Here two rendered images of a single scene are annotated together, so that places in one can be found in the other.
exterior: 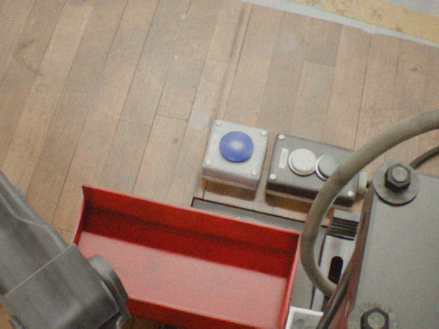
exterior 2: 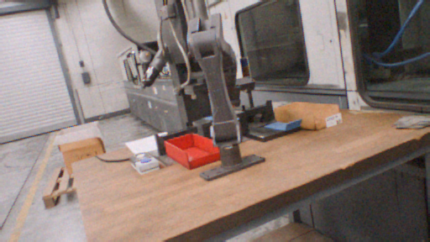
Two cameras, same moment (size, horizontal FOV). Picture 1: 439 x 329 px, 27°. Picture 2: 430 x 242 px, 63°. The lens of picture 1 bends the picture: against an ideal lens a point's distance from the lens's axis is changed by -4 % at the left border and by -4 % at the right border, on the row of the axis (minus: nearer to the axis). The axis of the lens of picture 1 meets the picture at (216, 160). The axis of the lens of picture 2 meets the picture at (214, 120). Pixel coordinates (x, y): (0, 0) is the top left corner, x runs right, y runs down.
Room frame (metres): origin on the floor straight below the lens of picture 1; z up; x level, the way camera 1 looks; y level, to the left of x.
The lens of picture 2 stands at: (0.89, 1.13, 1.25)
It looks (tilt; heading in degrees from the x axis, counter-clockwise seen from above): 11 degrees down; 241
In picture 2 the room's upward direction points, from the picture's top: 12 degrees counter-clockwise
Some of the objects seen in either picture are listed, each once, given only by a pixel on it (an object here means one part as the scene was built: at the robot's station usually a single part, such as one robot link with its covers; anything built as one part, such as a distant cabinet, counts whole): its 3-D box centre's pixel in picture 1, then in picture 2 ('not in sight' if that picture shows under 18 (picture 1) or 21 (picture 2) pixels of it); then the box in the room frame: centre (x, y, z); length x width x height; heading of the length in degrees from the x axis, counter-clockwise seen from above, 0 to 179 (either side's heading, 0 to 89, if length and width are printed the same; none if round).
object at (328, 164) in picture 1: (328, 169); not in sight; (0.52, -0.13, 0.93); 0.03 x 0.03 x 0.02
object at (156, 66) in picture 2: not in sight; (158, 64); (0.25, -0.41, 1.25); 0.19 x 0.07 x 0.19; 173
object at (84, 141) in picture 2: not in sight; (83, 145); (0.17, -3.66, 0.40); 0.67 x 0.60 x 0.50; 75
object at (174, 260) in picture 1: (179, 266); (191, 149); (0.37, 0.03, 0.93); 0.25 x 0.12 x 0.06; 83
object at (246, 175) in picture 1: (234, 159); (148, 169); (0.53, -0.02, 0.90); 0.07 x 0.07 x 0.06; 83
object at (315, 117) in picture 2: not in sight; (306, 116); (-0.11, 0.12, 0.93); 0.25 x 0.13 x 0.08; 83
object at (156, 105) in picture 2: not in sight; (167, 99); (-1.92, -5.56, 0.49); 5.51 x 1.02 x 0.97; 80
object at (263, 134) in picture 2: not in sight; (270, 131); (0.05, 0.08, 0.91); 0.17 x 0.16 x 0.02; 173
